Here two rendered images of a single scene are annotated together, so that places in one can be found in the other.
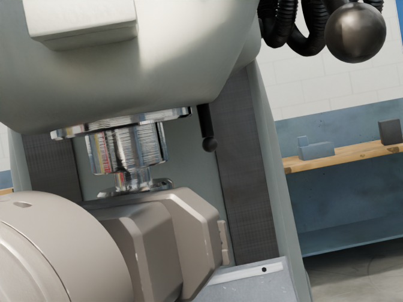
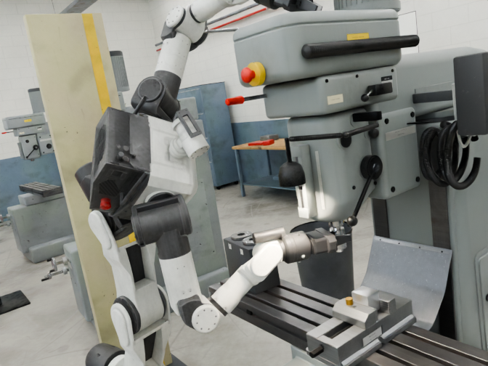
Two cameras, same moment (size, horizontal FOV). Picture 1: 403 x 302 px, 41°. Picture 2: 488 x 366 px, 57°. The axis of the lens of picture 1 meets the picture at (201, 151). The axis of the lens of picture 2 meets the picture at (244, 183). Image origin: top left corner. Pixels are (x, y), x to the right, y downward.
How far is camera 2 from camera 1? 1.21 m
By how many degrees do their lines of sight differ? 59
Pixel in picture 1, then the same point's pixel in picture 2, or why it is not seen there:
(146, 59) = (319, 217)
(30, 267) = (293, 244)
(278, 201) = (453, 229)
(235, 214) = (434, 228)
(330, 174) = not seen: outside the picture
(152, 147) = (335, 224)
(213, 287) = (423, 250)
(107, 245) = (307, 242)
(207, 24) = (327, 214)
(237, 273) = (432, 249)
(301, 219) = not seen: outside the picture
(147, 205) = (322, 237)
